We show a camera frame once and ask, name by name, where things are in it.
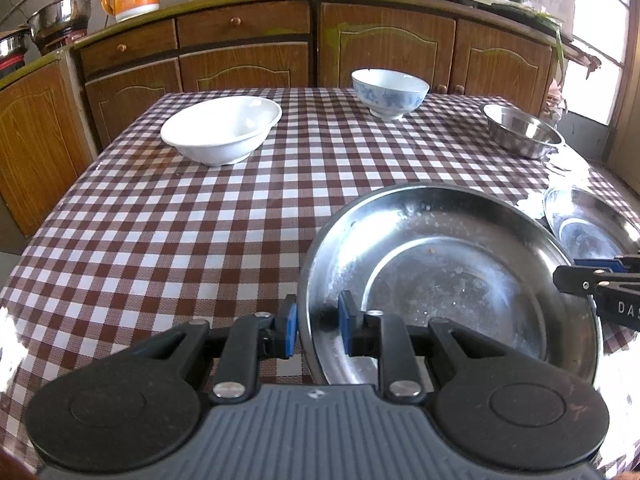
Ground glass paned door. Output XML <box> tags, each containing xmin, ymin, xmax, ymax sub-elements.
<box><xmin>565</xmin><ymin>0</ymin><xmax>640</xmax><ymax>181</ymax></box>

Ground black flat cooktop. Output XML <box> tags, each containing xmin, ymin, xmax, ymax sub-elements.
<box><xmin>492</xmin><ymin>0</ymin><xmax>566</xmax><ymax>28</ymax></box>

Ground steel pot with handles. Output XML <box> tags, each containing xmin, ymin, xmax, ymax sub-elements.
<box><xmin>27</xmin><ymin>0</ymin><xmax>102</xmax><ymax>41</ymax></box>

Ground stainless steel bowl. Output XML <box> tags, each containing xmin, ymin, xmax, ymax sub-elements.
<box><xmin>482</xmin><ymin>104</ymin><xmax>566</xmax><ymax>160</ymax></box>

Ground dark wooden stick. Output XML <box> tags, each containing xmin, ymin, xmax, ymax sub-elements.
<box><xmin>560</xmin><ymin>40</ymin><xmax>601</xmax><ymax>73</ymax></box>

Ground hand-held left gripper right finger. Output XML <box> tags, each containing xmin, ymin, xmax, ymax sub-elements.
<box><xmin>338</xmin><ymin>290</ymin><xmax>506</xmax><ymax>405</ymax></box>

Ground wooden cabinet with drawers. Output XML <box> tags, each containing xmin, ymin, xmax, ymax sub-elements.
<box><xmin>72</xmin><ymin>0</ymin><xmax>318</xmax><ymax>148</ymax></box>

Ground white bowl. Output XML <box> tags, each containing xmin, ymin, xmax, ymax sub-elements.
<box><xmin>160</xmin><ymin>96</ymin><xmax>283</xmax><ymax>167</ymax></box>

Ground pink plastic bags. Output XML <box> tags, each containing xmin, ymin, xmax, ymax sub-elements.
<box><xmin>545</xmin><ymin>80</ymin><xmax>568</xmax><ymax>123</ymax></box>

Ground red black induction cooker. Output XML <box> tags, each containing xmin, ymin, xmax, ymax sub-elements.
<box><xmin>32</xmin><ymin>27</ymin><xmax>93</xmax><ymax>56</ymax></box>
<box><xmin>0</xmin><ymin>52</ymin><xmax>28</xmax><ymax>81</ymax></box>

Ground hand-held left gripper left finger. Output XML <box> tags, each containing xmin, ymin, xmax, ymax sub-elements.
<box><xmin>127</xmin><ymin>295</ymin><xmax>299</xmax><ymax>406</ymax></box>

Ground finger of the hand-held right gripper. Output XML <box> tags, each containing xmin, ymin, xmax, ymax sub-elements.
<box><xmin>574</xmin><ymin>255</ymin><xmax>640</xmax><ymax>281</ymax></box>
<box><xmin>552</xmin><ymin>265</ymin><xmax>640</xmax><ymax>295</ymax></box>

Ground brown checkered tablecloth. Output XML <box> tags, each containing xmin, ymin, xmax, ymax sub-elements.
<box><xmin>0</xmin><ymin>85</ymin><xmax>640</xmax><ymax>476</ymax></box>

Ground stainless steel plate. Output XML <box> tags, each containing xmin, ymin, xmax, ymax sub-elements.
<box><xmin>297</xmin><ymin>183</ymin><xmax>603</xmax><ymax>396</ymax></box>
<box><xmin>542</xmin><ymin>186</ymin><xmax>640</xmax><ymax>266</ymax></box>

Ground single-door wooden cabinet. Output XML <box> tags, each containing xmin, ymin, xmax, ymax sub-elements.
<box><xmin>0</xmin><ymin>47</ymin><xmax>98</xmax><ymax>256</ymax></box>

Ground steel pot with lid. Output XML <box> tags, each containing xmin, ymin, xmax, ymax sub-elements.
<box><xmin>0</xmin><ymin>27</ymin><xmax>31</xmax><ymax>61</ymax></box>

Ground green onion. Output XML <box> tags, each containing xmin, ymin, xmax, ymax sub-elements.
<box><xmin>535</xmin><ymin>7</ymin><xmax>568</xmax><ymax>81</ymax></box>

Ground blue patterned bowl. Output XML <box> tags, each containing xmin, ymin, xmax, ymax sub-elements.
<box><xmin>351</xmin><ymin>69</ymin><xmax>430</xmax><ymax>121</ymax></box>

